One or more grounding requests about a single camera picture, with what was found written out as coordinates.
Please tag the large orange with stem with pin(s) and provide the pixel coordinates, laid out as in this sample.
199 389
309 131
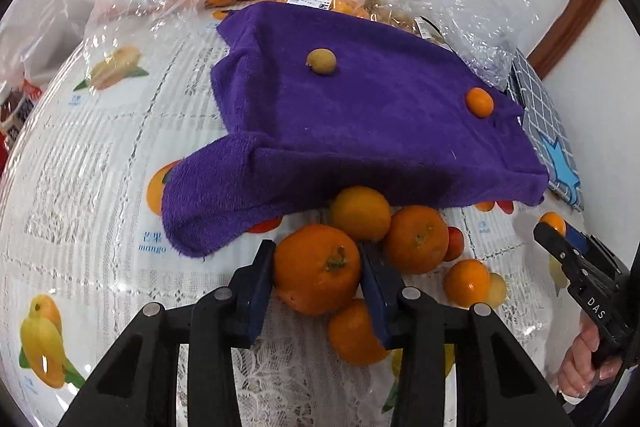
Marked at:
316 269

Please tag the brown wooden door frame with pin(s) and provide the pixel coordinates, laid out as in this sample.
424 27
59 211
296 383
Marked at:
570 22

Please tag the person's right hand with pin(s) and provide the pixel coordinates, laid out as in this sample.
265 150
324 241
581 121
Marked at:
577 359

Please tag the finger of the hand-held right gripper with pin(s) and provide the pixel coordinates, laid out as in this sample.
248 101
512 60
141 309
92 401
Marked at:
552 243
576 238

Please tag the red snack package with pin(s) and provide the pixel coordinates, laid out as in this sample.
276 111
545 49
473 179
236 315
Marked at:
17 104

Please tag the yellow-green kumquat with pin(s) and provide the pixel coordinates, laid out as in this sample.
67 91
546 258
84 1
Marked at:
321 61

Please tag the clear plastic bag of kumquats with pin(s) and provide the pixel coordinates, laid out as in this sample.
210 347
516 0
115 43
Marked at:
430 2

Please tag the fruit-print lace tablecloth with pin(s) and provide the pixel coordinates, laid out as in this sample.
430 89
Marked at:
90 187

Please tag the small orange kumquat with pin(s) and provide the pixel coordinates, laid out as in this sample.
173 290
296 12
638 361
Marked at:
553 222
480 102

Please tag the yellowish orange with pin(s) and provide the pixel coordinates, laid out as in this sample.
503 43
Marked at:
361 211

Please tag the round orange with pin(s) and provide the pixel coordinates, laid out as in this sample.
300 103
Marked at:
417 239

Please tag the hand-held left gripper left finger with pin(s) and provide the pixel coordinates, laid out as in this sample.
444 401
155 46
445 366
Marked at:
256 294

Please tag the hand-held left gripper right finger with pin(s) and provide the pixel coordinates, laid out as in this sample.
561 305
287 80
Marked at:
376 307

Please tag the purple towel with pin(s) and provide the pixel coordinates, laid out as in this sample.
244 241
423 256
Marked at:
360 127

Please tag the white plastic bag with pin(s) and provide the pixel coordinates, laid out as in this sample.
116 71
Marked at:
40 32

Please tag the blue checked cloth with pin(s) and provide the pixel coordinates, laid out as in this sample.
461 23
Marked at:
547 127

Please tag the small pale yellow fruit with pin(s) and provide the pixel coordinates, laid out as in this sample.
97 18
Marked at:
498 289

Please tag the small tangerine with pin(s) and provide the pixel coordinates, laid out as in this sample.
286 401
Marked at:
467 283

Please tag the medium orange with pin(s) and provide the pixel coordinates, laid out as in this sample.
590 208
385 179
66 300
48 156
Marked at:
352 332

